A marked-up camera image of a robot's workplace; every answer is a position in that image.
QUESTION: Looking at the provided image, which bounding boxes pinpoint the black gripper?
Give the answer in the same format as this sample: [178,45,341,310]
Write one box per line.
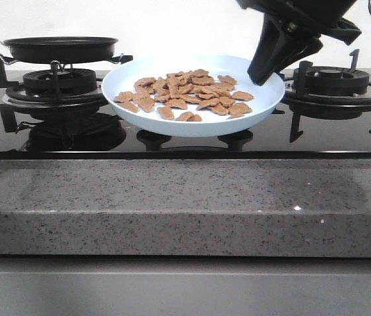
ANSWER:
[237,0,362,85]

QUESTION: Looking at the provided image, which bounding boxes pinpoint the light blue plate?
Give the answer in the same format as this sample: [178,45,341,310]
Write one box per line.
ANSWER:
[101,53,285,137]

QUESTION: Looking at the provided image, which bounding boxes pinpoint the brown meat pieces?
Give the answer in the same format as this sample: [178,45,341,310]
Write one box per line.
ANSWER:
[114,69,254,122]

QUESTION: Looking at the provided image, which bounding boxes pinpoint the black frying pan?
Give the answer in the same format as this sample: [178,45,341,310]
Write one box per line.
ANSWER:
[0,36,123,65]

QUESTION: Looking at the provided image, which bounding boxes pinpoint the black right gas burner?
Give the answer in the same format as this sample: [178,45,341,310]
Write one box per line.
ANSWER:
[304,66,370,96]

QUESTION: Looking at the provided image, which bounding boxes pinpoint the black gas burner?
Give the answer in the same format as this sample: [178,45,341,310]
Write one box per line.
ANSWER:
[22,68,98,96]
[304,66,370,96]

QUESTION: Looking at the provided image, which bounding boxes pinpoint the black right pan support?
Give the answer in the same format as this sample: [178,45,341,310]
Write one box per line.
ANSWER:
[281,49,371,142]

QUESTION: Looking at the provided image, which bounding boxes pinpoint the black pan support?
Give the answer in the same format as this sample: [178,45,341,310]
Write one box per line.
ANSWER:
[0,61,107,111]
[281,49,371,142]

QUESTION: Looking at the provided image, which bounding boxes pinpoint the black glass cooktop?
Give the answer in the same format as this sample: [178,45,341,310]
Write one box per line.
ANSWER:
[0,68,371,161]

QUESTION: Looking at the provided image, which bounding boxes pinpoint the black left gas burner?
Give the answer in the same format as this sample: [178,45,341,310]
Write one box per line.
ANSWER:
[22,68,98,96]

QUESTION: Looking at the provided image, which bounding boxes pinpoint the black left pan support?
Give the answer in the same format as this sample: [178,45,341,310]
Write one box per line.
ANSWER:
[0,61,107,111]

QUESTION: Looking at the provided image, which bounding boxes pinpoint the grey cabinet front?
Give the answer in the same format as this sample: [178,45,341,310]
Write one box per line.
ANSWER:
[0,256,371,315]

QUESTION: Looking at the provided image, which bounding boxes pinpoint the wire pan trivet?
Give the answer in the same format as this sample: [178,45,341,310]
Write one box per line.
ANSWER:
[0,54,133,71]

